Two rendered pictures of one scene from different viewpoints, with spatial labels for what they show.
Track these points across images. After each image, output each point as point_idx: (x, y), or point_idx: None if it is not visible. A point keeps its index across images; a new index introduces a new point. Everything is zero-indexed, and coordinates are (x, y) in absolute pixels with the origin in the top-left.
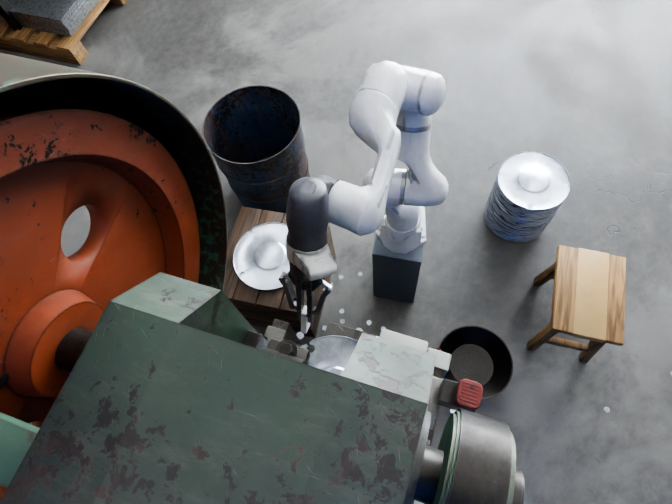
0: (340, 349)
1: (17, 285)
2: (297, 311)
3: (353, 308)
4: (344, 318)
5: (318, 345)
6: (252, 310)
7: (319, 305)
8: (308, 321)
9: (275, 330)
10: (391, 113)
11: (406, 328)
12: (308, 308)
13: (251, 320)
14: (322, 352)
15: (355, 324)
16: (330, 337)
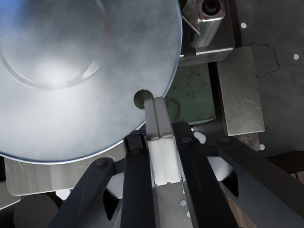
0: (76, 127)
1: None
2: (192, 138)
3: (178, 222)
4: (182, 207)
5: (129, 114)
6: (291, 165)
7: (74, 207)
8: (143, 130)
9: (246, 127)
10: None
11: (113, 225)
12: (141, 168)
13: (282, 157)
14: (113, 102)
15: (168, 206)
16: (111, 144)
